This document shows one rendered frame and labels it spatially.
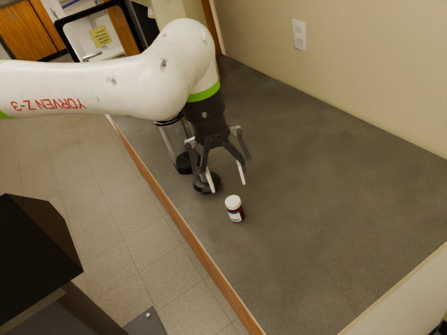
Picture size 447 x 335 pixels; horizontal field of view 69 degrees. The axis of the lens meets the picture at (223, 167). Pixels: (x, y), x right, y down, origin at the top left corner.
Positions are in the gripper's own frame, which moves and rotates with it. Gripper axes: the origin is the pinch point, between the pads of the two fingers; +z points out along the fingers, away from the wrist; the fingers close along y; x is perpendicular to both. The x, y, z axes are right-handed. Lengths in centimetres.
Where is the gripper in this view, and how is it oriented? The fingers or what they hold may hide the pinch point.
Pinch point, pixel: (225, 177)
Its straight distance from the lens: 84.7
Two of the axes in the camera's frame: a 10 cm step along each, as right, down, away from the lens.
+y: -9.7, 2.6, 0.5
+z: 2.2, 7.2, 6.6
